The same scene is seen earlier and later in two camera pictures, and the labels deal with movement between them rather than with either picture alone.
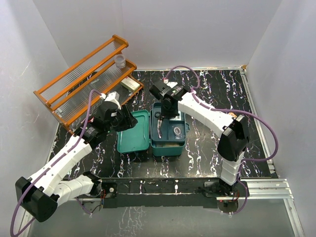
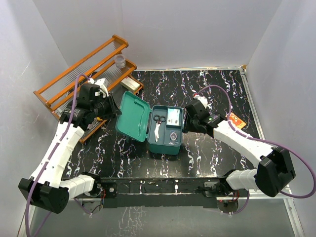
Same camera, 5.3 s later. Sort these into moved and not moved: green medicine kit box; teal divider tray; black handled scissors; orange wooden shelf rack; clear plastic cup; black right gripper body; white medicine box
Moved: teal divider tray; black handled scissors; black right gripper body; green medicine kit box
Not moved: clear plastic cup; white medicine box; orange wooden shelf rack
